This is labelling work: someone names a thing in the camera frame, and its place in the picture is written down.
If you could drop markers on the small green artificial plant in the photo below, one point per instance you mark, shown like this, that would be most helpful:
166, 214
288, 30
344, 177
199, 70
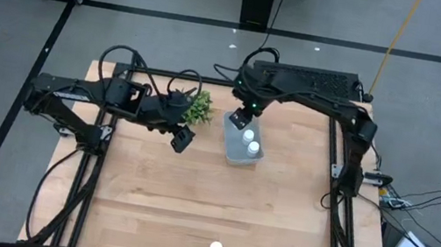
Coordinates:
200, 109

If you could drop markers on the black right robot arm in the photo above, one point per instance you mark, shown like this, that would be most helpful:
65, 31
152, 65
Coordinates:
321, 104

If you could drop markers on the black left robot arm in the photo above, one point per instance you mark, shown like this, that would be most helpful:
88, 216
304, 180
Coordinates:
75, 89

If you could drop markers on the black vented equipment box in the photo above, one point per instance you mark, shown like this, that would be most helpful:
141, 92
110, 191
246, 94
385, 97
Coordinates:
333, 81

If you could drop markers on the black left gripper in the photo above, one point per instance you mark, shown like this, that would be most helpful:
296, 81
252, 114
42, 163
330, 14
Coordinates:
165, 110

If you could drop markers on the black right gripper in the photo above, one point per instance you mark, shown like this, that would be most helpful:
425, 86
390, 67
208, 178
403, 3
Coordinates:
250, 101

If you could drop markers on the grey plastic basket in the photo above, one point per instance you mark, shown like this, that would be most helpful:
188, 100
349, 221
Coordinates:
236, 150

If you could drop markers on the black aluminium table frame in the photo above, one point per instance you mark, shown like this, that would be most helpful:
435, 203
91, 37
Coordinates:
209, 80

